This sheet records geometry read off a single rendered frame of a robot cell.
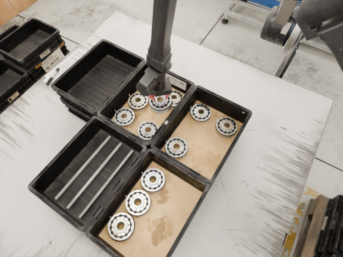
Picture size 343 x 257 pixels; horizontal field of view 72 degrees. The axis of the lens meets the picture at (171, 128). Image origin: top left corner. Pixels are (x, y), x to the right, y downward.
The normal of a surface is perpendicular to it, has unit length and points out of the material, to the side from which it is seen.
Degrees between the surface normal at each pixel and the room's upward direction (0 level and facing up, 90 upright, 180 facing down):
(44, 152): 0
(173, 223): 0
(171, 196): 0
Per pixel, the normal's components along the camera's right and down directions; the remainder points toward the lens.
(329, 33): -0.57, 0.70
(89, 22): 0.00, -0.48
